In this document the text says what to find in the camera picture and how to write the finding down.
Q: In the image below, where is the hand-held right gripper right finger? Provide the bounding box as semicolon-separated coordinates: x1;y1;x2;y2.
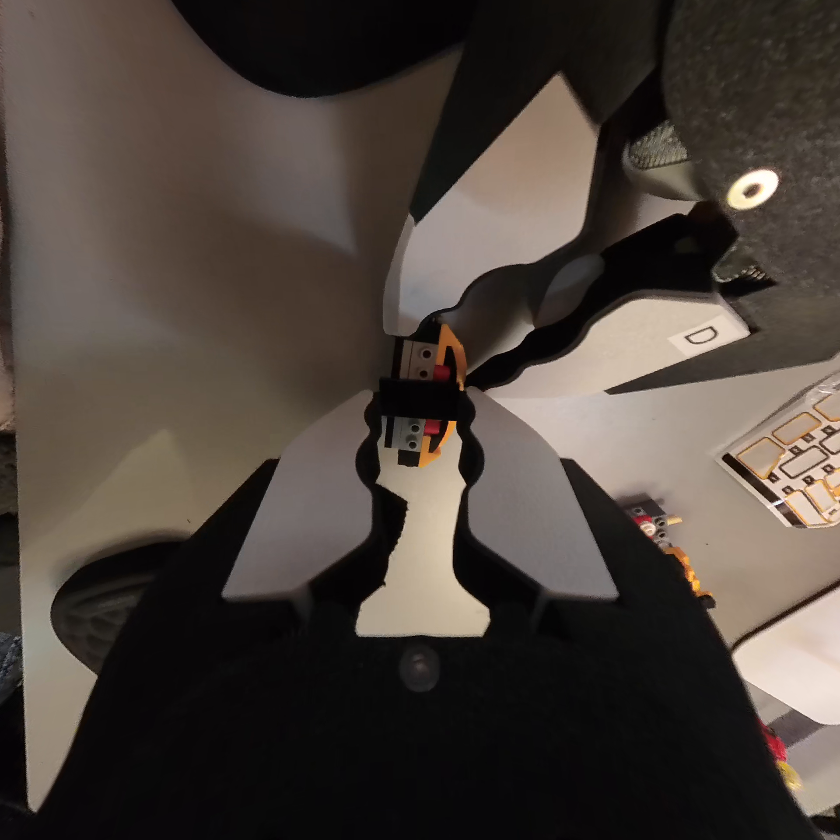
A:
453;390;618;605

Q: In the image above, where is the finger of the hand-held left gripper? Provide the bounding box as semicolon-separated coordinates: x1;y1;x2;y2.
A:
381;73;607;336
468;283;757;401

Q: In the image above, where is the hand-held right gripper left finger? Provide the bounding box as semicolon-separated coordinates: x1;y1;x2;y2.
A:
222;392;385;605

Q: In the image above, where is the orange red grey lego assembly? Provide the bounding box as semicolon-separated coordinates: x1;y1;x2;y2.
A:
377;321;472;472

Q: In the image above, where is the black lego plate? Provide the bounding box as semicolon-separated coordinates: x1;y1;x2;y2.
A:
377;377;477;425

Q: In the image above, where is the orange arch lego piece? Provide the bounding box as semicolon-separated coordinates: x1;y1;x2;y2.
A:
434;322;472;454

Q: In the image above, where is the person's left forearm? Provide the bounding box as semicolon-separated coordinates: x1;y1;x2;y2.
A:
168;0;476;101

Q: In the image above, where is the yellow lego car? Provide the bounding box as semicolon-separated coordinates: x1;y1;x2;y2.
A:
617;495;718;613

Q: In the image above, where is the sticker sheet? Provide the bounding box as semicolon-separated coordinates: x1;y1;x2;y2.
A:
716;373;840;531

